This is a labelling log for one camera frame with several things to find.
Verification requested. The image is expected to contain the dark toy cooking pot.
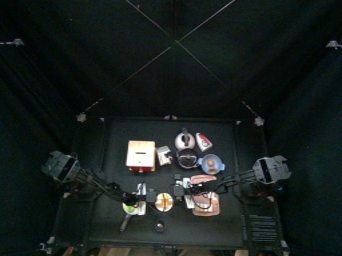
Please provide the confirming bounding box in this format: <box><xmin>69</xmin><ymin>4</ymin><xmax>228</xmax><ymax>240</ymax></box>
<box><xmin>174</xmin><ymin>148</ymin><xmax>200</xmax><ymax>170</ymax></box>

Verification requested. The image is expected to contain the small dark toy cup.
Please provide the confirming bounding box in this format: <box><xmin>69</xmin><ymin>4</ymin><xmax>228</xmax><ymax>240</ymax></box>
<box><xmin>153</xmin><ymin>219</ymin><xmax>166</xmax><ymax>233</ymax></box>

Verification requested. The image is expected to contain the small white toy coffee machine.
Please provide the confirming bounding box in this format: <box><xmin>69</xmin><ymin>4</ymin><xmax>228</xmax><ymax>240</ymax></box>
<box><xmin>154</xmin><ymin>145</ymin><xmax>173</xmax><ymax>167</ymax></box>

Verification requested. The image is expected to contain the blue toy pan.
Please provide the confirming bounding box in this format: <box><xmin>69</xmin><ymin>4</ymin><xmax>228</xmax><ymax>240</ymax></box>
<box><xmin>196</xmin><ymin>153</ymin><xmax>226</xmax><ymax>176</ymax></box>

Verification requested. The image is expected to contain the wooden toy box with red base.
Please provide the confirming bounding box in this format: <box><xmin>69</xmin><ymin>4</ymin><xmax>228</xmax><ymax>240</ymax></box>
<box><xmin>125</xmin><ymin>140</ymin><xmax>157</xmax><ymax>174</ymax></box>

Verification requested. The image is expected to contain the silver toy kettle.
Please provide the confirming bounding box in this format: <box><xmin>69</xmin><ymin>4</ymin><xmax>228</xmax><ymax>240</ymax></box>
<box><xmin>173</xmin><ymin>127</ymin><xmax>197</xmax><ymax>151</ymax></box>

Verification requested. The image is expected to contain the red and white pouch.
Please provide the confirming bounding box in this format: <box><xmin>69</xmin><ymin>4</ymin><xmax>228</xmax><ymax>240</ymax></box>
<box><xmin>194</xmin><ymin>132</ymin><xmax>213</xmax><ymax>153</ymax></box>

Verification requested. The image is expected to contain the white text label sticker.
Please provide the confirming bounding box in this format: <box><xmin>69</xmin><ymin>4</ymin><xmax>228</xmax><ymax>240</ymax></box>
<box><xmin>245</xmin><ymin>214</ymin><xmax>280</xmax><ymax>243</ymax></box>

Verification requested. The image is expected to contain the black cable loop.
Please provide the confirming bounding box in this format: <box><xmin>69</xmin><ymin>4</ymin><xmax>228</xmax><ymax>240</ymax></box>
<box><xmin>190</xmin><ymin>189</ymin><xmax>217</xmax><ymax>212</ymax></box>

